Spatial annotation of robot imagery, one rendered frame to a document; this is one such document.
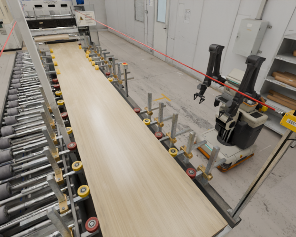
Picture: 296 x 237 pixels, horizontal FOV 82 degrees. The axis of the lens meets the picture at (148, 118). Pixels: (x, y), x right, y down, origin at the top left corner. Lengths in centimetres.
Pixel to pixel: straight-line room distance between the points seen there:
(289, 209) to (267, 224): 39
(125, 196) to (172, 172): 40
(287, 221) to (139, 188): 187
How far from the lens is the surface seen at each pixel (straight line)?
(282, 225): 266
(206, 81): 209
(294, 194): 301
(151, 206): 128
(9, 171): 188
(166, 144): 190
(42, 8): 559
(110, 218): 126
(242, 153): 273
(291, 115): 88
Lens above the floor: 205
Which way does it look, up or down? 37 degrees down
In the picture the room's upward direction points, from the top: 1 degrees clockwise
